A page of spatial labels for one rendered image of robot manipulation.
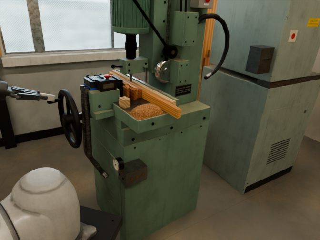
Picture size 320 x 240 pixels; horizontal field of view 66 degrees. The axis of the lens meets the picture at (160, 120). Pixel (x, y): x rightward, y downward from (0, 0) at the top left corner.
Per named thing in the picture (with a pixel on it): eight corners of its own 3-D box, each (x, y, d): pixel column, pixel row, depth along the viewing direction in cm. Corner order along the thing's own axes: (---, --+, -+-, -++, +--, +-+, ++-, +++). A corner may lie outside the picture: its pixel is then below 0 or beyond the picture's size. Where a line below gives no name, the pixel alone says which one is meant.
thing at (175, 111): (108, 78, 150) (108, 71, 148) (111, 77, 151) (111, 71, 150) (177, 118, 102) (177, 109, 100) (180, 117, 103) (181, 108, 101)
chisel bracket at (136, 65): (119, 74, 128) (118, 58, 124) (142, 71, 136) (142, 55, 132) (125, 77, 123) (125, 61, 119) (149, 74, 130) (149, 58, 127)
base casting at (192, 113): (88, 114, 147) (87, 99, 143) (165, 97, 178) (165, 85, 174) (124, 147, 115) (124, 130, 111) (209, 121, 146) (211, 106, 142)
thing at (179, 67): (165, 81, 129) (167, 58, 124) (176, 79, 133) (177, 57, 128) (177, 86, 123) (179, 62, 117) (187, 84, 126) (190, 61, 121)
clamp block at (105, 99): (82, 102, 121) (80, 85, 117) (107, 97, 129) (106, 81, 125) (93, 113, 111) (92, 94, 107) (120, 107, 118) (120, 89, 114)
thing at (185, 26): (171, 44, 122) (173, 11, 116) (185, 43, 127) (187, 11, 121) (182, 46, 116) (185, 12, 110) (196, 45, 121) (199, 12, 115)
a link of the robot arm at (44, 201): (92, 230, 76) (86, 176, 65) (32, 273, 63) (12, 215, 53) (65, 201, 85) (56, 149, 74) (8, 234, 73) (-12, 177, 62)
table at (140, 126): (68, 94, 139) (67, 84, 136) (116, 86, 156) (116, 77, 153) (116, 140, 95) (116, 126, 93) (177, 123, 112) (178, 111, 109)
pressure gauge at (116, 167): (112, 170, 115) (112, 155, 112) (120, 167, 118) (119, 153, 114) (118, 177, 111) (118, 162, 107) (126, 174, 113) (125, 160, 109)
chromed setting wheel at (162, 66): (153, 83, 125) (154, 59, 120) (172, 80, 132) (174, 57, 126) (156, 85, 123) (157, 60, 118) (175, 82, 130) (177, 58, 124)
